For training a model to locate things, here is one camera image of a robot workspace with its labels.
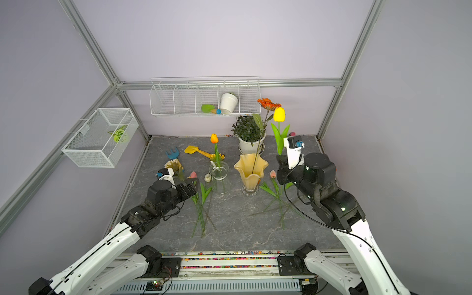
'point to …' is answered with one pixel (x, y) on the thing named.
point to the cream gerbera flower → (175, 165)
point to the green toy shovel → (210, 109)
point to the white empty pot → (228, 102)
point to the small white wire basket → (103, 139)
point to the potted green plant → (250, 135)
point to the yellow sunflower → (217, 157)
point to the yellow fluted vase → (252, 166)
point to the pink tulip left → (199, 200)
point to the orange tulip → (214, 138)
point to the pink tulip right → (273, 190)
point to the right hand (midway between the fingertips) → (279, 155)
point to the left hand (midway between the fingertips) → (193, 184)
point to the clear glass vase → (218, 171)
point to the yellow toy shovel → (191, 149)
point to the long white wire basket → (205, 96)
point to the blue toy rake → (173, 155)
